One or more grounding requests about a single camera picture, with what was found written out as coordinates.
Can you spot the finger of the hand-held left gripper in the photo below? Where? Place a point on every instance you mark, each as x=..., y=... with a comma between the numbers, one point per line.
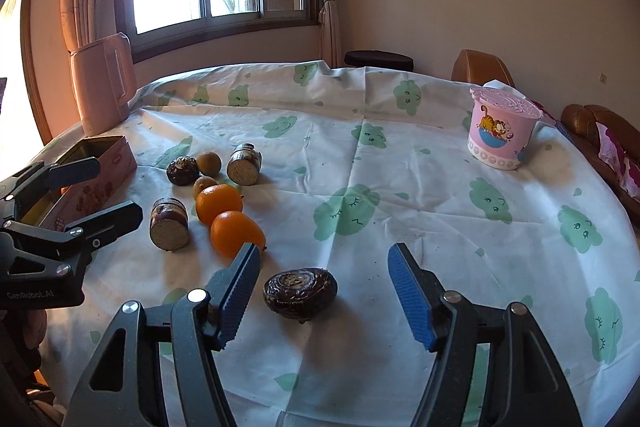
x=72, y=172
x=112, y=219

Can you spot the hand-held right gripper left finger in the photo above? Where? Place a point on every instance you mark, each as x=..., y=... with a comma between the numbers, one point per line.
x=240, y=292

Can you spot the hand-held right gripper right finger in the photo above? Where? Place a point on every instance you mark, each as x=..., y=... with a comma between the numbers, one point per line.
x=407, y=292

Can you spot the pink tin box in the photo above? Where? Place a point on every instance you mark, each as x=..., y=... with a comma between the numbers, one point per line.
x=107, y=179

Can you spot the orange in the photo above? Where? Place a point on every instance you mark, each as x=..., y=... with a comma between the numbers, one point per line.
x=219, y=204
x=235, y=234

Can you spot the brown longan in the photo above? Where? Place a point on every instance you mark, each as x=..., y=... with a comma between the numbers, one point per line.
x=208, y=162
x=202, y=187

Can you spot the person's left hand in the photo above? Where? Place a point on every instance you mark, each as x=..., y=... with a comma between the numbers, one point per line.
x=32, y=332

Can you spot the pink pitcher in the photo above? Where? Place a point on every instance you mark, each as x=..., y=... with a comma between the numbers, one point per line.
x=95, y=92

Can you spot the white green cloud tablecloth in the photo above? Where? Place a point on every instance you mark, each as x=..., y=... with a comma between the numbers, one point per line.
x=400, y=167

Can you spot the pink cartoon bucket with lid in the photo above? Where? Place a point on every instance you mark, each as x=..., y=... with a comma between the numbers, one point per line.
x=500, y=132

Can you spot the black round stool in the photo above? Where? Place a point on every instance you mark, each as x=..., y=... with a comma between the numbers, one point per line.
x=377, y=59

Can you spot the brown leather chair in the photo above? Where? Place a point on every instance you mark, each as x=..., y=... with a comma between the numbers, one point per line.
x=480, y=67

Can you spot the brown leather sofa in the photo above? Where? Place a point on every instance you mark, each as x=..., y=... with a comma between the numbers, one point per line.
x=582, y=122

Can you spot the pink floral cloth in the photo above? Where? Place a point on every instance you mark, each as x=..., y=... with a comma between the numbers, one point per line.
x=617, y=157

